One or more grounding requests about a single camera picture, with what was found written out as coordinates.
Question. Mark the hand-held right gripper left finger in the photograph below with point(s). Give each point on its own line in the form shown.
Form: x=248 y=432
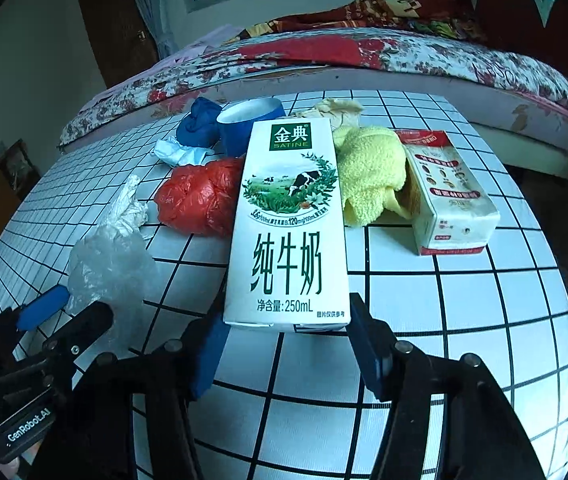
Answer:
x=209 y=355

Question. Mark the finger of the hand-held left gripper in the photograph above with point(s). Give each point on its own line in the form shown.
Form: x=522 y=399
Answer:
x=41 y=307
x=84 y=327

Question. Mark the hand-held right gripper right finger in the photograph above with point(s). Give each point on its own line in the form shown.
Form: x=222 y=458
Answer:
x=370 y=355

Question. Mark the clear plastic bag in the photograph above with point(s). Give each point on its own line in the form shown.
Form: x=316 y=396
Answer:
x=109 y=265

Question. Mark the white green milk carton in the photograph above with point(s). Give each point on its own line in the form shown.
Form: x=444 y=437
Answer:
x=289 y=235

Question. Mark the light blue cloth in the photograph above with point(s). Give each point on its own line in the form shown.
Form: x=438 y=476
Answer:
x=179 y=152

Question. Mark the cream cloth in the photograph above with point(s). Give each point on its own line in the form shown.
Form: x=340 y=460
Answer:
x=336 y=110

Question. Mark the crumpled red plastic bag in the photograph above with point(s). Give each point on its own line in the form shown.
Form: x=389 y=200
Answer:
x=194 y=195

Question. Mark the red white drink carton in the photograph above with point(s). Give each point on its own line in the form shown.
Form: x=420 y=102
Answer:
x=454 y=210

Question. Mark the yellow towel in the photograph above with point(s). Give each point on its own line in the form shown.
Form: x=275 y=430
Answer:
x=369 y=170

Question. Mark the blue paper cup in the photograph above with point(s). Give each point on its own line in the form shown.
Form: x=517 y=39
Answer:
x=236 y=135

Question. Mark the dark blue sock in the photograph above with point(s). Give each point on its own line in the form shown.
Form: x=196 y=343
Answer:
x=199 y=122

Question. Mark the brown wooden door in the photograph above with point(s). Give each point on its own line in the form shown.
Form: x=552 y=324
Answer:
x=114 y=20

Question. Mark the floral bed quilt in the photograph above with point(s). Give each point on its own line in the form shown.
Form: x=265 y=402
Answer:
x=414 y=55

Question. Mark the pink cloth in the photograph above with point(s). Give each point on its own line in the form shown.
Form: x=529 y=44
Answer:
x=204 y=40

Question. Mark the pale curtain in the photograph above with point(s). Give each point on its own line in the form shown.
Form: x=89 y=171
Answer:
x=159 y=0

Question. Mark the red printed blanket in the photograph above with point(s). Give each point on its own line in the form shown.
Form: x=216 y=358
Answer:
x=389 y=5

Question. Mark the red white bed headboard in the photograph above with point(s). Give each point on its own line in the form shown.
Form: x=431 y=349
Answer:
x=514 y=10

